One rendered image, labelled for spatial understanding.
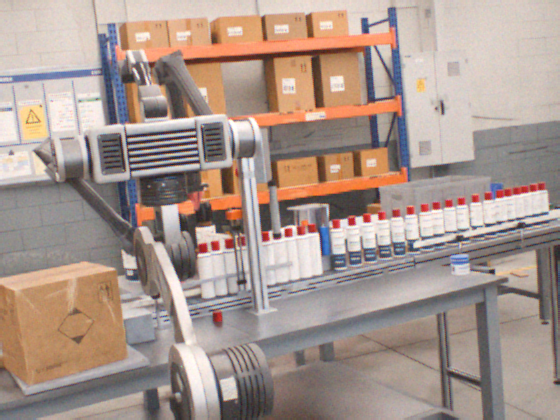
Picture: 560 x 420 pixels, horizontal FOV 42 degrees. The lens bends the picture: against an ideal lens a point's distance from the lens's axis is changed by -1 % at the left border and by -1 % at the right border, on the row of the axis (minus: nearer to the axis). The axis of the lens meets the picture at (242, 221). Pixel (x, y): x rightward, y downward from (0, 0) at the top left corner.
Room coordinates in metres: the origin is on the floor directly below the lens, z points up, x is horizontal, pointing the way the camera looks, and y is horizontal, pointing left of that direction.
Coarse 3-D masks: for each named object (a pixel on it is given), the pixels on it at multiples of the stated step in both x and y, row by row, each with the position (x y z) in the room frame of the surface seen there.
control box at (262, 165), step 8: (264, 128) 2.64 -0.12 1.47; (264, 136) 2.61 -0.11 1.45; (264, 144) 2.58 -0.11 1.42; (264, 152) 2.56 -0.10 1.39; (256, 160) 2.54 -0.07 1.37; (264, 160) 2.54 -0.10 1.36; (256, 168) 2.54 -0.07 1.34; (264, 168) 2.54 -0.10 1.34; (256, 176) 2.54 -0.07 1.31; (264, 176) 2.54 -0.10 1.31
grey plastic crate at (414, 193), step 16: (384, 192) 4.67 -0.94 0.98; (400, 192) 4.50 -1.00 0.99; (416, 192) 4.37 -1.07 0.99; (432, 192) 4.42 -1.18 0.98; (448, 192) 4.47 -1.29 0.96; (464, 192) 4.51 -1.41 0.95; (480, 192) 4.56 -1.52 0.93; (384, 208) 4.69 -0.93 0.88; (400, 208) 4.52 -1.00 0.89; (416, 208) 4.38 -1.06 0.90; (432, 208) 4.42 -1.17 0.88
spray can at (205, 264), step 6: (204, 246) 2.61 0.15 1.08; (204, 252) 2.60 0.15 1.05; (198, 258) 2.61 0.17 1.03; (204, 258) 2.60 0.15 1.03; (210, 258) 2.61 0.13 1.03; (198, 264) 2.61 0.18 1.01; (204, 264) 2.60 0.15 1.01; (210, 264) 2.61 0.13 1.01; (204, 270) 2.60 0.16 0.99; (210, 270) 2.60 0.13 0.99; (204, 276) 2.60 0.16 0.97; (210, 276) 2.60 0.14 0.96; (210, 282) 2.60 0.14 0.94; (204, 288) 2.60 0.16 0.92; (210, 288) 2.60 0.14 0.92; (204, 294) 2.60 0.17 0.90; (210, 294) 2.60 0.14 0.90
